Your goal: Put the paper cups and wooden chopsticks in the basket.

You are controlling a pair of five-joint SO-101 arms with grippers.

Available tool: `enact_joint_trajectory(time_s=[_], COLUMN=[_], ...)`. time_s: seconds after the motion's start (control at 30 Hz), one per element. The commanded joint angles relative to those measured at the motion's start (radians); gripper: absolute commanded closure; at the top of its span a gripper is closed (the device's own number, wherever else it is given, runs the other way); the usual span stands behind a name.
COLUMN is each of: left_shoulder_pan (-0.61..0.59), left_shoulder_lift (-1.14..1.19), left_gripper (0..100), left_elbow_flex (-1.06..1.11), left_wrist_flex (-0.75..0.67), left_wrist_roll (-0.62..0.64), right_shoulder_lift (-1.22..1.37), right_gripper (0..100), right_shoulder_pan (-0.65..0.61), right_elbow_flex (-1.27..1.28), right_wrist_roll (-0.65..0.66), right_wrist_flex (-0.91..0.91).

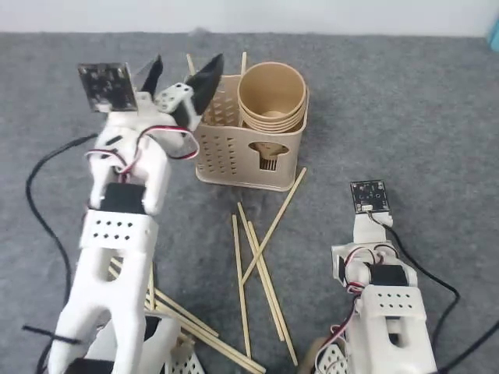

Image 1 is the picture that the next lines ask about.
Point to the wooden chopstick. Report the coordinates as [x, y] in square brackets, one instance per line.
[191, 64]
[187, 313]
[273, 296]
[278, 216]
[241, 284]
[153, 286]
[218, 346]
[115, 269]
[244, 64]
[260, 269]

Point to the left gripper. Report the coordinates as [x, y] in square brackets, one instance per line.
[154, 171]

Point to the brown paper cup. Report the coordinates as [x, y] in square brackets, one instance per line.
[273, 121]
[278, 129]
[269, 89]
[275, 125]

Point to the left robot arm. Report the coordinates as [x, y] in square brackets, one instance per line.
[128, 290]

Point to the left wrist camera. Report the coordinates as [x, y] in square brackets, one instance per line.
[107, 87]

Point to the beige plastic basket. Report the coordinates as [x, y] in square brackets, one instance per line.
[230, 156]

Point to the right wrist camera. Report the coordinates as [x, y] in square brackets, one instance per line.
[371, 196]

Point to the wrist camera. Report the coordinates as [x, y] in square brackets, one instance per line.
[107, 87]
[371, 196]

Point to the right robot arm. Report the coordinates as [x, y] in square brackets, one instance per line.
[393, 309]

